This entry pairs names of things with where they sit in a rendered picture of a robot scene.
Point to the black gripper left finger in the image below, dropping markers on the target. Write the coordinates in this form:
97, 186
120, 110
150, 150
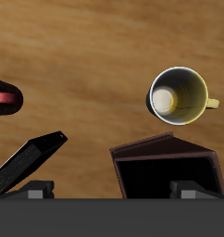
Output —
36, 189

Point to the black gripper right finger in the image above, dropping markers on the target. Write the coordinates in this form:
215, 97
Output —
186, 189

